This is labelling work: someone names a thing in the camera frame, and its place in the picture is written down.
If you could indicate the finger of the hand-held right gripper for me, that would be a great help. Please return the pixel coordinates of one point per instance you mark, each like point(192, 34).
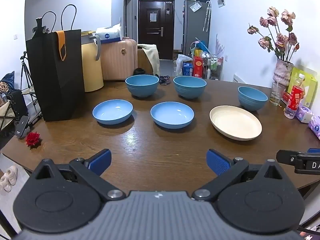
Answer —
point(314, 151)
point(287, 156)

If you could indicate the beige cloth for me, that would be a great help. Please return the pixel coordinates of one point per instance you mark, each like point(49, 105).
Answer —
point(153, 57)

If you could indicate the dark brown door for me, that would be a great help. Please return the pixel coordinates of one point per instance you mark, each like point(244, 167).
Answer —
point(156, 42)

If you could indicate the black cup sleeve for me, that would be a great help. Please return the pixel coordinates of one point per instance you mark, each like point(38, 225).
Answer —
point(139, 71)

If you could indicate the white blue tissue pack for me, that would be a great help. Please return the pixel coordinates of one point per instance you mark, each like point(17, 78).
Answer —
point(108, 33)

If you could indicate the orange leather tag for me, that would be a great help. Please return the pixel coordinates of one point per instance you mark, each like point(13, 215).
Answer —
point(61, 42)

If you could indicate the small blue bowl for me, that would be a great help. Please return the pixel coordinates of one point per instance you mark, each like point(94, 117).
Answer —
point(251, 102)

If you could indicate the red label water bottle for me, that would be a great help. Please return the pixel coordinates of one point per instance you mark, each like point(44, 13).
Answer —
point(295, 100)

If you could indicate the blue gift bag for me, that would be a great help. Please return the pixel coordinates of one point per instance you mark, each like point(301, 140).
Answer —
point(201, 46)

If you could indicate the black paper bag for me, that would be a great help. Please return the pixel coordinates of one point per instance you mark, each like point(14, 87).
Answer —
point(57, 85)

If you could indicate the blue backpack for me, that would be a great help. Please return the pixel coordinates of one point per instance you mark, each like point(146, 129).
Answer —
point(8, 78)

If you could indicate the blue box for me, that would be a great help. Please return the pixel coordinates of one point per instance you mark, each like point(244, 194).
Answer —
point(187, 69)

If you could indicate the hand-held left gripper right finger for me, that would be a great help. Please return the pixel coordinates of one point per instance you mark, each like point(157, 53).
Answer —
point(217, 162)

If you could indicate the white sign board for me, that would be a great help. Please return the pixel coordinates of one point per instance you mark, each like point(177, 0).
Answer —
point(241, 78)

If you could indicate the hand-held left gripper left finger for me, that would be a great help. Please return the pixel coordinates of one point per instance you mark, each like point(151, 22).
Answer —
point(101, 161)

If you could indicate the grey refrigerator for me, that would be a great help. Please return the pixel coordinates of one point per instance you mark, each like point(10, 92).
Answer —
point(195, 30)

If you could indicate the white plastic bag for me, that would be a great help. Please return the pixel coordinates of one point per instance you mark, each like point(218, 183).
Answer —
point(182, 58)

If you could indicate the black tripod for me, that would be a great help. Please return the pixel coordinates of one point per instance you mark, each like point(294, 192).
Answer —
point(25, 70)

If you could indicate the dried pink roses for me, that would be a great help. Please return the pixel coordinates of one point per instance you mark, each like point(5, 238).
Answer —
point(282, 40)

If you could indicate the pink suitcase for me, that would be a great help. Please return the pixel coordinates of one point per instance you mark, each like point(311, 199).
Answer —
point(117, 62)

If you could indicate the small yellow box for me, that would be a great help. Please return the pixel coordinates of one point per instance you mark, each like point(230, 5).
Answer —
point(198, 53)

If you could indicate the purple feather decoration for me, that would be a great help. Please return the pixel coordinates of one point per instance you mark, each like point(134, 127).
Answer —
point(220, 45)

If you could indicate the white umbrella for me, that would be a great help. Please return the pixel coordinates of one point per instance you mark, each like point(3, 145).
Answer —
point(206, 17)

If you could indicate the white shoe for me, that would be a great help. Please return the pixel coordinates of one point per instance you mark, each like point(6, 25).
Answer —
point(11, 172)
point(5, 183)

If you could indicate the red rose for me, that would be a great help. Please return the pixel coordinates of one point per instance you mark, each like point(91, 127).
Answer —
point(32, 138)

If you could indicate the black flat device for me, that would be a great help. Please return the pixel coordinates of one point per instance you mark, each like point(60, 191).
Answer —
point(22, 127)

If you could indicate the cream plate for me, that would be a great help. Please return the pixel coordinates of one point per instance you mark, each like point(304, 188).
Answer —
point(235, 122)

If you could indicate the blue plate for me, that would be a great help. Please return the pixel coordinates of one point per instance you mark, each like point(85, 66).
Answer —
point(112, 111)
point(172, 113)

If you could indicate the red box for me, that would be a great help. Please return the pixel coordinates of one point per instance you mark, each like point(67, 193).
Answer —
point(197, 67)

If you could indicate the yellow green bag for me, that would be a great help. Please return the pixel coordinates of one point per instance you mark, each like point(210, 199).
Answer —
point(311, 85)

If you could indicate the black luggage case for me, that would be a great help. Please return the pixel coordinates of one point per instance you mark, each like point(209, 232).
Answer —
point(18, 102)

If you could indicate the large blue bowl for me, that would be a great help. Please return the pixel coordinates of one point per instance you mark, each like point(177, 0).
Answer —
point(190, 90)
point(142, 88)

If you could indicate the white bottle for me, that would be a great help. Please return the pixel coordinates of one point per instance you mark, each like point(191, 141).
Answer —
point(208, 73)

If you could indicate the clear drinking glass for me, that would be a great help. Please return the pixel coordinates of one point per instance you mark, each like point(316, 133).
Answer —
point(276, 96)

